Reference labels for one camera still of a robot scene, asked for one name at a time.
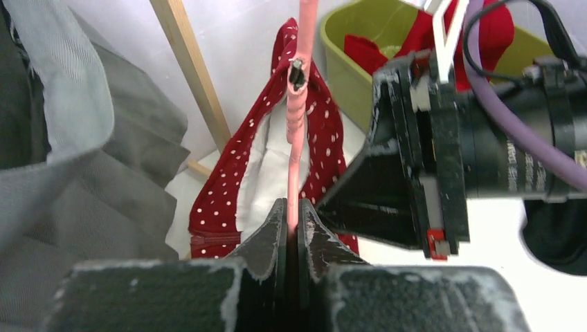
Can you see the red polka dot skirt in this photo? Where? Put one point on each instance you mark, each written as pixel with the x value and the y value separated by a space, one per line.
pixel 252 170

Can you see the green plastic laundry basket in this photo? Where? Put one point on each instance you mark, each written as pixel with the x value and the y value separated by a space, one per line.
pixel 362 36

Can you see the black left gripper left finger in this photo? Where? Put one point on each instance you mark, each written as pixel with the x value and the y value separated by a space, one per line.
pixel 244 291

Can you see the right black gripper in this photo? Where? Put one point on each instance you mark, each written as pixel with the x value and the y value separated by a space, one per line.
pixel 431 149

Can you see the plain red skirt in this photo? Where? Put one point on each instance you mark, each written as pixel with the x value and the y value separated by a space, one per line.
pixel 458 41

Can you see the pink wire hanger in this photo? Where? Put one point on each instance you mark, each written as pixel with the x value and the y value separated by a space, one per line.
pixel 298 75

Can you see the wooden clothes rack frame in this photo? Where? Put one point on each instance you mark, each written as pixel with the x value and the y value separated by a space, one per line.
pixel 176 25

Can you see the grey pleated skirt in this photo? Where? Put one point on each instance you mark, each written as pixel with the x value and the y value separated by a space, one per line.
pixel 88 145

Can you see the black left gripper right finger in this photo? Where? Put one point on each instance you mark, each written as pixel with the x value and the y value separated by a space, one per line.
pixel 339 291

